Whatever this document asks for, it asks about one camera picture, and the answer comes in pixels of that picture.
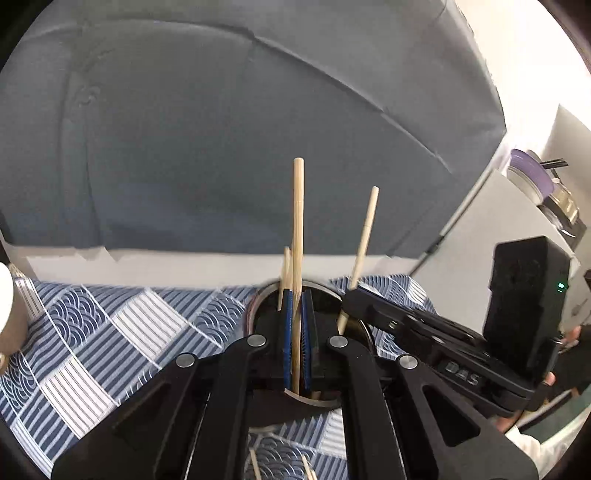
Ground grey sofa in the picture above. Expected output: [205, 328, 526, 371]
[0, 0, 509, 259]

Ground blue patterned tablecloth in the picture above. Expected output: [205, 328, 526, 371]
[0, 274, 444, 480]

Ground metal bowl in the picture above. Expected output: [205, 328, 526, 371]
[540, 178, 581, 236]

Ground person's right forearm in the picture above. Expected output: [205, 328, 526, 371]
[505, 427, 571, 480]

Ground silver metal utensil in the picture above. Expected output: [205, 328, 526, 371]
[11, 268, 44, 320]

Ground person's right hand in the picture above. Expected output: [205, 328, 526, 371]
[498, 325, 583, 431]

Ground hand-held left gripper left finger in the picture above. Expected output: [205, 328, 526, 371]
[51, 288, 301, 480]

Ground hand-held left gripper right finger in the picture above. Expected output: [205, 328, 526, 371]
[301, 294, 539, 480]

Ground white mug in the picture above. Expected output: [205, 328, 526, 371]
[0, 262, 29, 365]

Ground black cylindrical utensil holder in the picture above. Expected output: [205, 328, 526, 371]
[246, 281, 376, 408]

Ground stack of purple plates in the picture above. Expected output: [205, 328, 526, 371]
[507, 148, 555, 206]

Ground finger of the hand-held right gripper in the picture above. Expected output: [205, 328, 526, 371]
[341, 284, 444, 358]

